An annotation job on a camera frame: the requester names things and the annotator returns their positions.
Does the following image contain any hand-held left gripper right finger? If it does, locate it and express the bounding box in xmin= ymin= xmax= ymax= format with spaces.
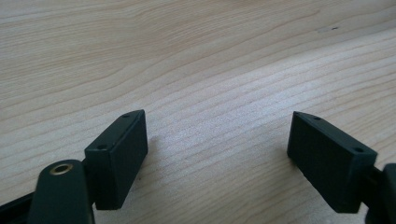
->
xmin=286 ymin=110 xmax=379 ymax=215

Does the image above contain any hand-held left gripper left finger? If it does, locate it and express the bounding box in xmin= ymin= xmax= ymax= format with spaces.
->
xmin=84 ymin=109 xmax=149 ymax=211

